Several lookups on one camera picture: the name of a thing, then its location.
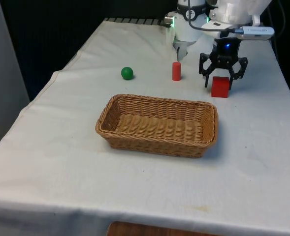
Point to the red cylinder block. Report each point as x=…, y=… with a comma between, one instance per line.
x=176, y=71

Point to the wicker basket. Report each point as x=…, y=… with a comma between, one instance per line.
x=157, y=125

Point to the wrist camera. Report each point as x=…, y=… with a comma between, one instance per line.
x=258, y=32

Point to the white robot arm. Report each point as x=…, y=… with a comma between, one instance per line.
x=186, y=32

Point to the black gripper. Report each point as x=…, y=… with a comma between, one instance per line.
x=226, y=52

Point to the green ball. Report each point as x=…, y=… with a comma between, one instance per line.
x=127, y=73

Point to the white printed bracket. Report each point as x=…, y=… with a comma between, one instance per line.
x=233, y=12

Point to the red cube block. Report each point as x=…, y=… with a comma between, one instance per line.
x=219, y=87

